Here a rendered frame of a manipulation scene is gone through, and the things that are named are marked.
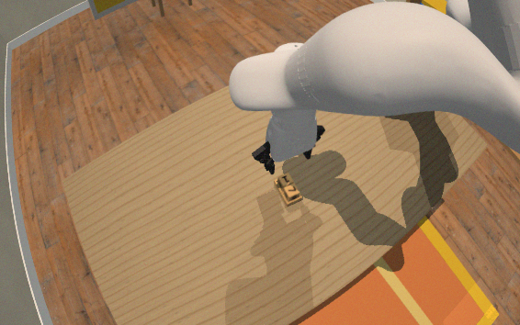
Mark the tan cardboard cube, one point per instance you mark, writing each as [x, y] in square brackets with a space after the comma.
[291, 192]
[284, 180]

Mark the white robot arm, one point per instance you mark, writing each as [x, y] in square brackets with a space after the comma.
[395, 58]

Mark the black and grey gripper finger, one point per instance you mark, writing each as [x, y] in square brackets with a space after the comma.
[320, 131]
[262, 155]

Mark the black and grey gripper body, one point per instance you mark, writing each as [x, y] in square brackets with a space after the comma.
[286, 144]

